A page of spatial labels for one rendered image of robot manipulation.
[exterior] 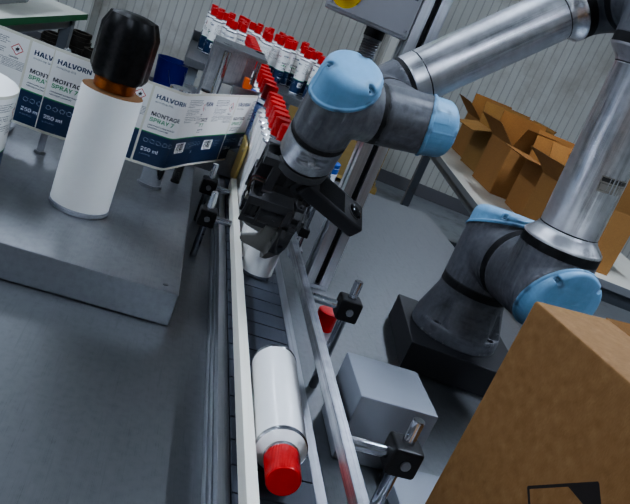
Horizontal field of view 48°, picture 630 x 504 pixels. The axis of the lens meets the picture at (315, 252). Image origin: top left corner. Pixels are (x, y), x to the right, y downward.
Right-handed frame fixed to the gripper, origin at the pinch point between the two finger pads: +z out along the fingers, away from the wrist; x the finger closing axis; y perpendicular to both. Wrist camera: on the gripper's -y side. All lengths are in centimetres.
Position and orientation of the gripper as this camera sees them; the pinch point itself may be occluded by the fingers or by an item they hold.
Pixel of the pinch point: (269, 251)
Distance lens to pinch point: 106.7
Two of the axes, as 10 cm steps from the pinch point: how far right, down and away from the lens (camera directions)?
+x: -0.8, 7.6, -6.4
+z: -3.8, 5.7, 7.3
